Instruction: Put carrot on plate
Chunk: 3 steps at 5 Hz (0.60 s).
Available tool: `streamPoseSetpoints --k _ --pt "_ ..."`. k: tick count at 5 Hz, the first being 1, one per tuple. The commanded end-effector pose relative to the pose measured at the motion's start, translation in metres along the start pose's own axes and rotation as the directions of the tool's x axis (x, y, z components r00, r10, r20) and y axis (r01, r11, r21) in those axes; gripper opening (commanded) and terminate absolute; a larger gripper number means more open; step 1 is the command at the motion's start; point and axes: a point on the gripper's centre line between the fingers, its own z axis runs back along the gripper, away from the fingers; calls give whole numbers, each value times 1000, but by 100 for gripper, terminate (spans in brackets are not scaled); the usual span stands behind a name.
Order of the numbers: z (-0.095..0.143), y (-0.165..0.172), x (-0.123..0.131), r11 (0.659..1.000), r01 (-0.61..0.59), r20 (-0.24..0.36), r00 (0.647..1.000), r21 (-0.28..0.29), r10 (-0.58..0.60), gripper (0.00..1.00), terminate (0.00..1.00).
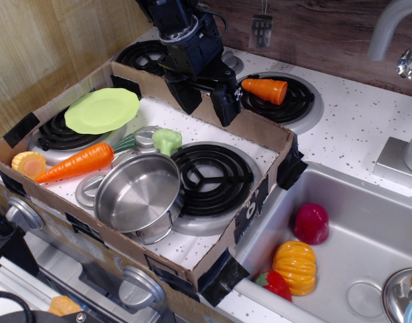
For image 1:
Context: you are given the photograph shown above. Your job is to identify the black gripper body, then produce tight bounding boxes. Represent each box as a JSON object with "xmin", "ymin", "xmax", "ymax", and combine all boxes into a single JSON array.
[{"xmin": 158, "ymin": 13, "xmax": 235, "ymax": 83}]

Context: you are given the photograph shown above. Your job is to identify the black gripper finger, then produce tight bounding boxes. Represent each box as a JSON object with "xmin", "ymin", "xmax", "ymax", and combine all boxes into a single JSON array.
[
  {"xmin": 211, "ymin": 72, "xmax": 242, "ymax": 127},
  {"xmin": 165, "ymin": 74, "xmax": 202, "ymax": 115}
]

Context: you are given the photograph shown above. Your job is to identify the orange toy carrot green top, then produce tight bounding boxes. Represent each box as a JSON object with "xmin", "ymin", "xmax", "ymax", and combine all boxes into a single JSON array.
[{"xmin": 34, "ymin": 133, "xmax": 138, "ymax": 184}]

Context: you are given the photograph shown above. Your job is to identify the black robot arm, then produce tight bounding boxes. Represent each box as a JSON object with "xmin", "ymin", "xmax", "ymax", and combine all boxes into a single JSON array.
[{"xmin": 138, "ymin": 1, "xmax": 242, "ymax": 127}]

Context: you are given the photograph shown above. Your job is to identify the orange toy carrot half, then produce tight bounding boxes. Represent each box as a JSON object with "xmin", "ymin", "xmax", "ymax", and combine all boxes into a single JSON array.
[{"xmin": 241, "ymin": 78, "xmax": 288, "ymax": 105}]

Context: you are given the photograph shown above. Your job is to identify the light green plastic plate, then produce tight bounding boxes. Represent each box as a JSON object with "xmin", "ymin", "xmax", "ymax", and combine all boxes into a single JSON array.
[{"xmin": 64, "ymin": 88, "xmax": 140, "ymax": 135}]

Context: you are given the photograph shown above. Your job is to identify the silver back stove knob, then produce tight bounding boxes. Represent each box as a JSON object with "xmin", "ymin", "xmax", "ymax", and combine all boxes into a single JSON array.
[{"xmin": 221, "ymin": 50, "xmax": 244, "ymax": 74}]

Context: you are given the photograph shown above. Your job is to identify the silver stove knob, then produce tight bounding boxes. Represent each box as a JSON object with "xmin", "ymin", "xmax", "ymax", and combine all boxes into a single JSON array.
[
  {"xmin": 75, "ymin": 172, "xmax": 107, "ymax": 210},
  {"xmin": 133, "ymin": 126, "xmax": 160, "ymax": 153},
  {"xmin": 221, "ymin": 50, "xmax": 244, "ymax": 74}
]

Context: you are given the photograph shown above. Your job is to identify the back left black burner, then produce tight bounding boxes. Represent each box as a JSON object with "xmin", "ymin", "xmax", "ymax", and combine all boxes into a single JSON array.
[{"xmin": 115, "ymin": 40, "xmax": 168, "ymax": 76}]

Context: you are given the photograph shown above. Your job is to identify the green toy broccoli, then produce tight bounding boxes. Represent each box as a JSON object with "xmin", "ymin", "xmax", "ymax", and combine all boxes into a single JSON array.
[{"xmin": 152, "ymin": 129, "xmax": 182, "ymax": 157}]

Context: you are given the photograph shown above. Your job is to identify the silver centre stove knob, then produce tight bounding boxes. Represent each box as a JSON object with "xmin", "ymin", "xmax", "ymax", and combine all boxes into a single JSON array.
[{"xmin": 133, "ymin": 126, "xmax": 160, "ymax": 153}]

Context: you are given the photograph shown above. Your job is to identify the hanging metal spatula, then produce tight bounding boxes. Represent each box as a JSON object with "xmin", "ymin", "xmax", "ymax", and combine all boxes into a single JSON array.
[{"xmin": 248, "ymin": 0, "xmax": 273, "ymax": 49}]

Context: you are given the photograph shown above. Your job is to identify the back right black burner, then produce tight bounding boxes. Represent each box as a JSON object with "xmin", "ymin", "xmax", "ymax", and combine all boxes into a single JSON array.
[{"xmin": 240, "ymin": 72, "xmax": 324, "ymax": 135}]

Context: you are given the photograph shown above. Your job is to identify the front right black burner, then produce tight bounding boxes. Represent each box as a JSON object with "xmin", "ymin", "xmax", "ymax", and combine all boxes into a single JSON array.
[{"xmin": 171, "ymin": 141, "xmax": 261, "ymax": 237}]

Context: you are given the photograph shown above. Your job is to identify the stainless steel pot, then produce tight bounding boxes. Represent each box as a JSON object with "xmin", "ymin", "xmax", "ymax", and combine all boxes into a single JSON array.
[{"xmin": 94, "ymin": 153, "xmax": 184, "ymax": 245}]

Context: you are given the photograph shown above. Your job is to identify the silver front stove knob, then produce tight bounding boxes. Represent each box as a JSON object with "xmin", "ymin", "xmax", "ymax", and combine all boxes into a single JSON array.
[{"xmin": 75, "ymin": 172, "xmax": 107, "ymax": 210}]

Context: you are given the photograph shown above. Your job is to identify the dark red toy vegetable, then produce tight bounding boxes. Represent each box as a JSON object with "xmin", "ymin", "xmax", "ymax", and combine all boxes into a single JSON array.
[{"xmin": 293, "ymin": 203, "xmax": 329, "ymax": 245}]

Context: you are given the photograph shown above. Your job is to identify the silver faucet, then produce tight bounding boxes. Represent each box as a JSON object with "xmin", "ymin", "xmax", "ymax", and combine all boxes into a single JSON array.
[{"xmin": 368, "ymin": 0, "xmax": 412, "ymax": 61}]

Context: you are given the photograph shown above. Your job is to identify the yellow toy corn piece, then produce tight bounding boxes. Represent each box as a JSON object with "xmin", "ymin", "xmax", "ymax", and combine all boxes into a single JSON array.
[{"xmin": 11, "ymin": 151, "xmax": 46, "ymax": 180}]

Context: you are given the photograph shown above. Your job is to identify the yellow orange toy pumpkin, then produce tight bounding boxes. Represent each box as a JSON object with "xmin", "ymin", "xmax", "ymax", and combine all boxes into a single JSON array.
[{"xmin": 273, "ymin": 240, "xmax": 316, "ymax": 296}]

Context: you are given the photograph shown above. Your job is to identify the hanging shiny metal spoon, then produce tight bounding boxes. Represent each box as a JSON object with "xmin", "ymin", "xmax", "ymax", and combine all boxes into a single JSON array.
[{"xmin": 396, "ymin": 45, "xmax": 412, "ymax": 81}]

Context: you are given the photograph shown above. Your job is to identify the cardboard fence with black tape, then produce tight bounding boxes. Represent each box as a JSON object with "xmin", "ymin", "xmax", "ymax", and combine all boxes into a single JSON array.
[{"xmin": 0, "ymin": 62, "xmax": 297, "ymax": 306}]

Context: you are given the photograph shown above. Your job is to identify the red toy strawberry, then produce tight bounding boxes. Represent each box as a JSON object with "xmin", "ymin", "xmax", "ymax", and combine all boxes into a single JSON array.
[{"xmin": 254, "ymin": 270, "xmax": 292, "ymax": 302}]

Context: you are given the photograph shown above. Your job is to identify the stainless steel sink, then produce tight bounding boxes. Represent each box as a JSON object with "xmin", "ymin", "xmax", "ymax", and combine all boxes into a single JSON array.
[{"xmin": 236, "ymin": 163, "xmax": 412, "ymax": 322}]

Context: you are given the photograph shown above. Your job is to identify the silver oven knob right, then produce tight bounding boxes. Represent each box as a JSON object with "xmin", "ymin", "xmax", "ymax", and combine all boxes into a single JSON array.
[{"xmin": 118, "ymin": 266, "xmax": 165, "ymax": 312}]

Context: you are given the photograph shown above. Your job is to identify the silver oven knob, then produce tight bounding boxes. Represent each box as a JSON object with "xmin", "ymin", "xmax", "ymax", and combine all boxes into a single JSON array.
[
  {"xmin": 118, "ymin": 266, "xmax": 165, "ymax": 312},
  {"xmin": 5, "ymin": 196, "xmax": 45, "ymax": 232}
]

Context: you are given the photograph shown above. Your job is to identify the silver oven knob left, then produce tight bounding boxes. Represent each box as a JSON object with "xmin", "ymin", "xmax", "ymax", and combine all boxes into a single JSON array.
[{"xmin": 5, "ymin": 196, "xmax": 45, "ymax": 232}]

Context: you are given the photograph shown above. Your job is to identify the orange toy food bottom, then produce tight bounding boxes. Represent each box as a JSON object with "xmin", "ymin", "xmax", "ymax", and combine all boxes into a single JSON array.
[{"xmin": 47, "ymin": 295, "xmax": 82, "ymax": 316}]

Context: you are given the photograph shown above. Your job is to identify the silver bowl in sink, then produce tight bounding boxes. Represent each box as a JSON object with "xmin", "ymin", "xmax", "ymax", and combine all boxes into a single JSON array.
[{"xmin": 382, "ymin": 268, "xmax": 412, "ymax": 322}]

